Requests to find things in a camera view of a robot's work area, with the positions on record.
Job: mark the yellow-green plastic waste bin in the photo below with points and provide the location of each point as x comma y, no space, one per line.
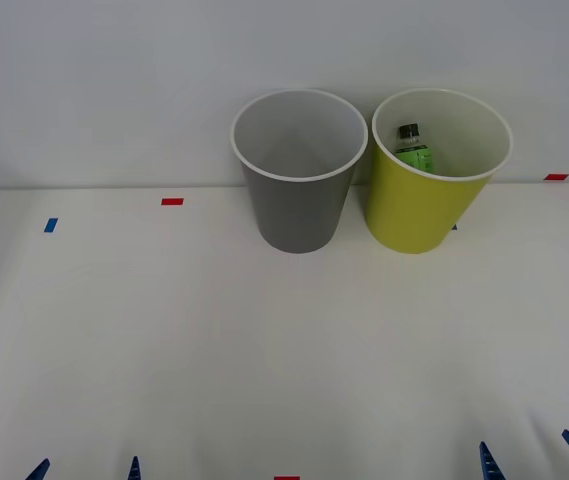
414,210

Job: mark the grey plastic waste bin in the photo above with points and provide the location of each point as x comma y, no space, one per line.
294,215

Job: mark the green plastic bottle black cap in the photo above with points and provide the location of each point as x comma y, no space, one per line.
416,155

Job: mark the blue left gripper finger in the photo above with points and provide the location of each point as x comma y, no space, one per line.
134,470
39,471

